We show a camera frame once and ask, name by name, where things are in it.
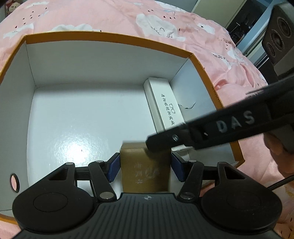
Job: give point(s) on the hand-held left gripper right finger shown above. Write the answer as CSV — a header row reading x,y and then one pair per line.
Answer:
x,y
177,167

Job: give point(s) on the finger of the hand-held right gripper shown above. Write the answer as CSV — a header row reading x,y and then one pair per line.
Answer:
x,y
165,140

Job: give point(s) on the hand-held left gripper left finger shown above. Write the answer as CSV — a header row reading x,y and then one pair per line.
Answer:
x,y
114,169

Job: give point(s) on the brown rectangular box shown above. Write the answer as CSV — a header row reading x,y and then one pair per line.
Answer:
x,y
142,170

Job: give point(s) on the orange-rimmed white cardboard box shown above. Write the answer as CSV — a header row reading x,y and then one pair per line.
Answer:
x,y
69,115

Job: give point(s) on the person's right hand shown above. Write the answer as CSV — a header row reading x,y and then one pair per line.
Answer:
x,y
281,158

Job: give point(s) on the white glasses case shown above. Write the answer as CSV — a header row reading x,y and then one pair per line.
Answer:
x,y
165,103

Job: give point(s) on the thin black thread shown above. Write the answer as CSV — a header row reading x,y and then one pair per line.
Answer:
x,y
187,107

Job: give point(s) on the cream wardrobe with glass door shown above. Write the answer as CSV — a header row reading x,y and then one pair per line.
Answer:
x,y
211,9

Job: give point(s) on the pink cloud-print bedsheet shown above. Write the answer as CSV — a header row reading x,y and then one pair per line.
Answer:
x,y
114,16

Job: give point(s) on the cartoon print cushion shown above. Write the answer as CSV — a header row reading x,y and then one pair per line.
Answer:
x,y
12,5

